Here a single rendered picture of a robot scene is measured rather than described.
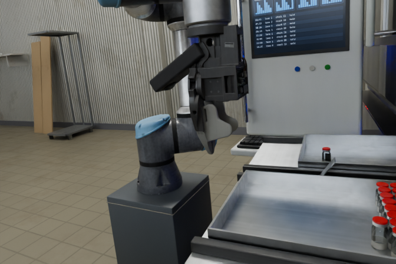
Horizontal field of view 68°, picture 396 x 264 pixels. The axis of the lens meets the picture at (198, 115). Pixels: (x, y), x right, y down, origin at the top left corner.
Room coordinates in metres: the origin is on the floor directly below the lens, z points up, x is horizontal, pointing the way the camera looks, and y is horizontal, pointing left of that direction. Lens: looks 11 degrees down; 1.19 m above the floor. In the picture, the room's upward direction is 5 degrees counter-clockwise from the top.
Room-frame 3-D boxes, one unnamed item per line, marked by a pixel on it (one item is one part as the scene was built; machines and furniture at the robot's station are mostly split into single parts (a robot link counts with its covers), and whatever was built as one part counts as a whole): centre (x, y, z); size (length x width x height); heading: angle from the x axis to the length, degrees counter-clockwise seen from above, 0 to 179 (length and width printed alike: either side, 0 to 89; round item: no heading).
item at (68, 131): (5.33, 2.37, 0.93); 0.69 x 0.56 x 1.85; 152
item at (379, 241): (0.41, -0.26, 0.90); 0.02 x 0.02 x 0.05
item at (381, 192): (0.45, -0.31, 0.90); 0.18 x 0.02 x 0.05; 156
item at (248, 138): (1.17, -0.36, 0.82); 0.40 x 0.14 x 0.02; 63
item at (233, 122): (0.50, -0.04, 1.07); 0.06 x 0.03 x 0.09; 66
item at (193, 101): (0.48, 0.00, 1.12); 0.05 x 0.02 x 0.09; 156
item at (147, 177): (0.93, 0.15, 0.84); 0.15 x 0.15 x 0.10
